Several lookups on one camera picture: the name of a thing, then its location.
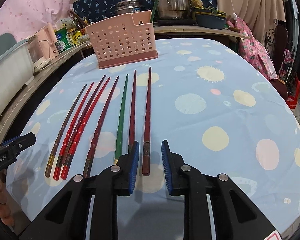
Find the dark maroon chopstick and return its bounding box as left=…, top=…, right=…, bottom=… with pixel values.
left=142, top=67, right=152, bottom=176
left=61, top=74, right=107, bottom=167
left=128, top=70, right=137, bottom=153

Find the red chopstick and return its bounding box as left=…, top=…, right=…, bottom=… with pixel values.
left=59, top=75, right=111, bottom=180
left=52, top=81, right=95, bottom=181

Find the person's left hand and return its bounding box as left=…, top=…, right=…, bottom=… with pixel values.
left=0, top=180, right=14, bottom=227

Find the blue patterned tablecloth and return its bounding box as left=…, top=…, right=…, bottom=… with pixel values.
left=6, top=38, right=300, bottom=239

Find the white dish rack bin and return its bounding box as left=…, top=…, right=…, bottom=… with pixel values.
left=0, top=33, right=34, bottom=116

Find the pink perforated utensil holder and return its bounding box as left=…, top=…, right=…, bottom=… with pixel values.
left=85, top=10, right=158, bottom=69

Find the pink electric kettle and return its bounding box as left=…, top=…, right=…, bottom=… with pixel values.
left=36, top=23, right=59, bottom=69

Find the yellow snack packet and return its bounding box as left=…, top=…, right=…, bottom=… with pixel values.
left=70, top=28, right=83, bottom=45

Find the pink floral cloth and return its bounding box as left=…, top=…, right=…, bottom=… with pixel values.
left=235, top=18, right=277, bottom=81

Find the dark green basin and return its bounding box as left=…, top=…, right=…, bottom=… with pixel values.
left=195, top=12, right=226, bottom=30

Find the silver rice cooker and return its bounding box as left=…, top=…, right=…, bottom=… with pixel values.
left=115, top=0, right=143, bottom=15

